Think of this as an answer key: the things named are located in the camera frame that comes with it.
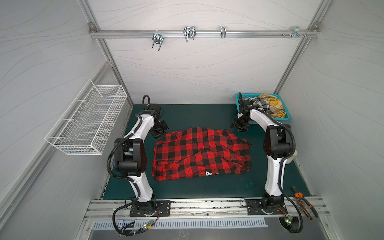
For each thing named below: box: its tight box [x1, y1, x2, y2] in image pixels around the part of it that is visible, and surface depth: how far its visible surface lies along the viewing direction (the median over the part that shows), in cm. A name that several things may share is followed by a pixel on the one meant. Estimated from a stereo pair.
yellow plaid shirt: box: [258, 94, 287, 119], surface depth 107 cm
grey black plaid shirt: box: [244, 97, 270, 113], surface depth 107 cm
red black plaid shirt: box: [152, 127, 253, 181], surface depth 92 cm
